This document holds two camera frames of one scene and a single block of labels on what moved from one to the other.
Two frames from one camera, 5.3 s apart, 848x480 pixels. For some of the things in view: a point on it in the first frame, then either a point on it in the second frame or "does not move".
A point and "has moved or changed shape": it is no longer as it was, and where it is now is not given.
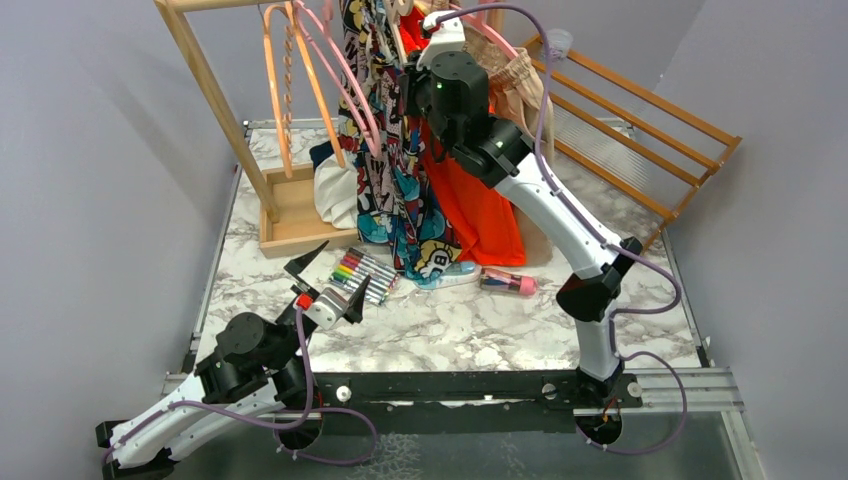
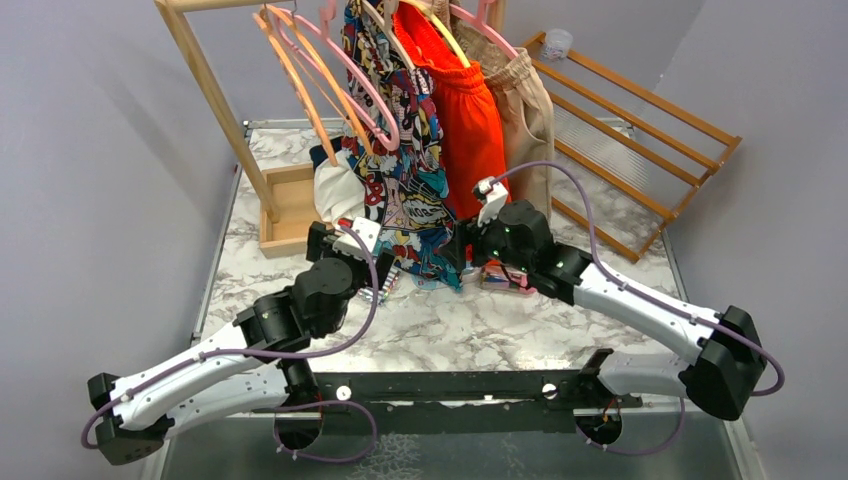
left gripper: (298, 267) to (321, 246)
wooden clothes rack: (284, 200) does not move
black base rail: (470, 401) does not move
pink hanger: (324, 19) to (321, 33)
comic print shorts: (393, 207) has moved or changed shape
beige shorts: (515, 92) does not move
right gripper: (412, 76) to (466, 233)
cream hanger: (395, 9) to (391, 34)
